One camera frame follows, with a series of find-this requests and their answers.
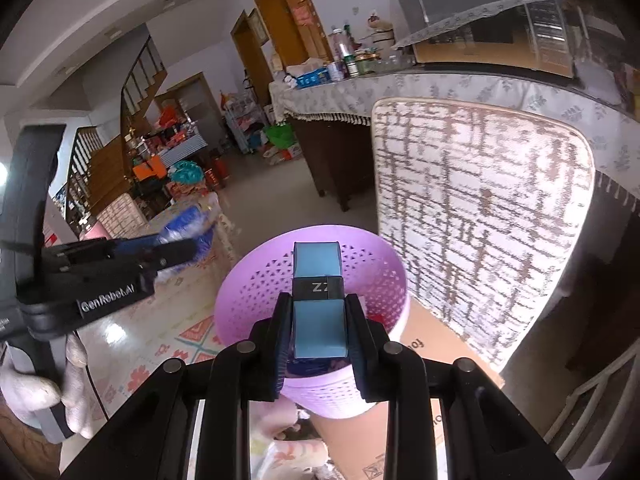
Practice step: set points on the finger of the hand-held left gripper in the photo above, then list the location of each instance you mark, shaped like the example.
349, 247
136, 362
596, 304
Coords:
175, 255

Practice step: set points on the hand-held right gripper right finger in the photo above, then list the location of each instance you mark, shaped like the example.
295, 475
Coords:
357, 360

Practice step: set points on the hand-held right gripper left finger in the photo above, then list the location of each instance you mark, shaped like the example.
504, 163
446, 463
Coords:
282, 355

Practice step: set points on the blue tissue box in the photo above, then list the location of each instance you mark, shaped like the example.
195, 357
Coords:
187, 222

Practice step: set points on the small blue box black band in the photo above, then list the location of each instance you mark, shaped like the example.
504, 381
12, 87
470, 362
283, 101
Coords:
317, 327

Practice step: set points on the purple plastic wastebasket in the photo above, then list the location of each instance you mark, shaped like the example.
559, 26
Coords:
240, 305

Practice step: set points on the person's left hand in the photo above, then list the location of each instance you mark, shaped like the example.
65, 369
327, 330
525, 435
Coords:
30, 390

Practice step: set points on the chair with patterned cushion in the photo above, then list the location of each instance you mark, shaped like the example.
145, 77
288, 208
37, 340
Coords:
122, 215

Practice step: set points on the pink floral cloth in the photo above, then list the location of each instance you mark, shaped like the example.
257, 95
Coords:
285, 445

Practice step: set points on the wooden staircase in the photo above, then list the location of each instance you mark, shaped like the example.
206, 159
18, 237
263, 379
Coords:
115, 150

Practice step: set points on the green plastic basket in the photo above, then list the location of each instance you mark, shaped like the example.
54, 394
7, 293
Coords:
278, 136

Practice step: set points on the dark wooden sideboard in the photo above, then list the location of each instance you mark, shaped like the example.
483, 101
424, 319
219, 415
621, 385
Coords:
335, 160

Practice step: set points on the white patterned chair back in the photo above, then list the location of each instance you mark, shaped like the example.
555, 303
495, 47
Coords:
475, 210

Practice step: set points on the blue packet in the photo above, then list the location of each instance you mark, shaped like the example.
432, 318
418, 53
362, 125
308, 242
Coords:
312, 78

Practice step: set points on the row of bottles and jars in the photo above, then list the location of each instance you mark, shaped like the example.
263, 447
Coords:
360, 57

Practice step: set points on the floral lace sideboard cloth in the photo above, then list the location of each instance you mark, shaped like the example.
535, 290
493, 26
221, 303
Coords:
450, 87

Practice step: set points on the white mesh food cover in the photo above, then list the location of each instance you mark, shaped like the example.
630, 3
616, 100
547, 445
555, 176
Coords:
450, 5

